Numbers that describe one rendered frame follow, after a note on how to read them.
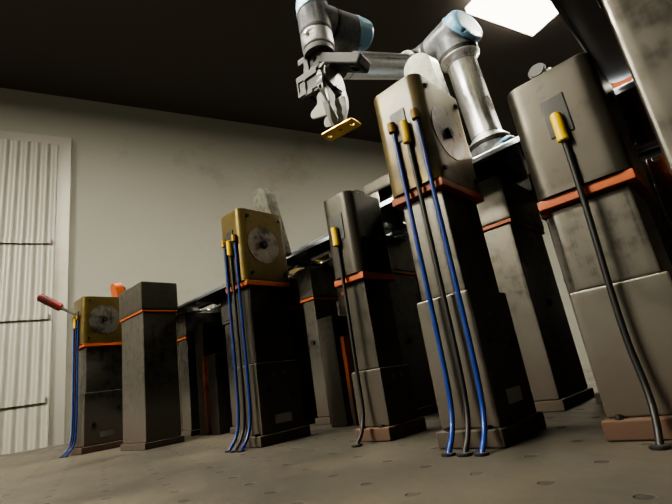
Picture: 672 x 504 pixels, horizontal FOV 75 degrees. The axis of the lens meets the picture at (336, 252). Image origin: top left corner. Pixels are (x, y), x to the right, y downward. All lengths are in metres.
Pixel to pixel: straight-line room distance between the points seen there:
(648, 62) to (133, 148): 3.36
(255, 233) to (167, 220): 2.56
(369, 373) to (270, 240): 0.30
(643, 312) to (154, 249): 2.98
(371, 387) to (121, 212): 2.85
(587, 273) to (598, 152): 0.09
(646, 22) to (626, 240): 0.19
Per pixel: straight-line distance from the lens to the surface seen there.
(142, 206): 3.27
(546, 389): 0.57
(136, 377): 1.02
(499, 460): 0.35
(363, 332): 0.52
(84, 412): 1.21
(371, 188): 1.01
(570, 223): 0.39
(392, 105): 0.47
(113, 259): 3.12
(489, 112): 1.33
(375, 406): 0.51
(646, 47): 0.22
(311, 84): 1.03
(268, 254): 0.70
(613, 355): 0.37
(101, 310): 1.25
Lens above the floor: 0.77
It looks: 16 degrees up
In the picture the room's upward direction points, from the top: 9 degrees counter-clockwise
